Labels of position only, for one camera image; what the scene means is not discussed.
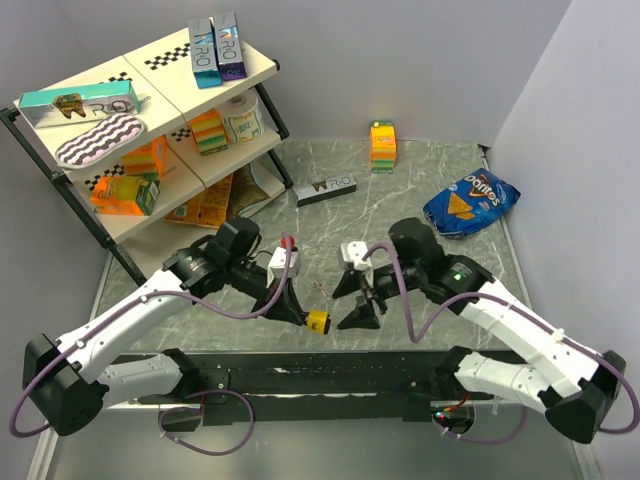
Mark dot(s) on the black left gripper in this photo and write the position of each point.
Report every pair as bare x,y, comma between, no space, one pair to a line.
288,309

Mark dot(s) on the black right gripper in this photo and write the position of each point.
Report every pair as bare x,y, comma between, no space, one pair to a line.
363,317

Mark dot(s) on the yellow black padlock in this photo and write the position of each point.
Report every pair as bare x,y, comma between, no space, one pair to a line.
318,321

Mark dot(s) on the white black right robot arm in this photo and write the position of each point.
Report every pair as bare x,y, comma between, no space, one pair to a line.
572,385

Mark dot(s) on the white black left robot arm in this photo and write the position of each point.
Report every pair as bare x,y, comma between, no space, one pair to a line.
73,378

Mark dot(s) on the silver toothpaste box on table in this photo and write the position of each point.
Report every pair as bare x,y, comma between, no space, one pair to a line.
323,190

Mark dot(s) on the brown pouch bottom shelf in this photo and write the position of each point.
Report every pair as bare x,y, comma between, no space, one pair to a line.
245,192

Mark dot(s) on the orange box bottom shelf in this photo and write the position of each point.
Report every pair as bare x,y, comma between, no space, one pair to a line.
208,209

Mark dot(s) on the blue Doritos chip bag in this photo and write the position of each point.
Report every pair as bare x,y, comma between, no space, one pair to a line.
471,204

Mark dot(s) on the sponge pack on table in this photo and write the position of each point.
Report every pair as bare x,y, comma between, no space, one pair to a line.
383,147

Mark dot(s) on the toilet paper roll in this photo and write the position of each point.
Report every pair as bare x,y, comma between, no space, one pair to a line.
242,118

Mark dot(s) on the sponge pack middle shelf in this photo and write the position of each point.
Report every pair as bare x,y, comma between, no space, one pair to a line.
208,132

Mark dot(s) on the orange sponge pack left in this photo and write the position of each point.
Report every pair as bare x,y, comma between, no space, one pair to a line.
149,159

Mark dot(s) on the beige black shelf rack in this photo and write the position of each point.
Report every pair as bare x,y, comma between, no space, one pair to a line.
160,74

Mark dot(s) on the orange green snack box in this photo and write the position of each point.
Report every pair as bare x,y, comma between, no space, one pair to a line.
125,195

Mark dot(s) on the pink grey striped sponge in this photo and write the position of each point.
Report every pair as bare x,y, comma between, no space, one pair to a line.
91,147

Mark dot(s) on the purple toothpaste box standing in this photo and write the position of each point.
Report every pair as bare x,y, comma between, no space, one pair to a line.
230,59

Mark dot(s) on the blue toothpaste box standing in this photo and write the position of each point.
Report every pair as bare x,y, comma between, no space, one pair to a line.
203,54

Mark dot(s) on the teal toothpaste box lying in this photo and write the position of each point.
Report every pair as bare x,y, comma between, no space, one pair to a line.
78,104

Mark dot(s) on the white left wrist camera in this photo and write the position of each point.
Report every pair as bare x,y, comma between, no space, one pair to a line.
284,259

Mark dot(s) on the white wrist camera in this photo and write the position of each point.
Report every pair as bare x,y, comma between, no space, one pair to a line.
351,254
284,259

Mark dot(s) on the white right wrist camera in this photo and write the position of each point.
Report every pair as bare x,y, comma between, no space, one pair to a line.
351,254

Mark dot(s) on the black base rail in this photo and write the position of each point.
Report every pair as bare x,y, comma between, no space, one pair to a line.
335,385

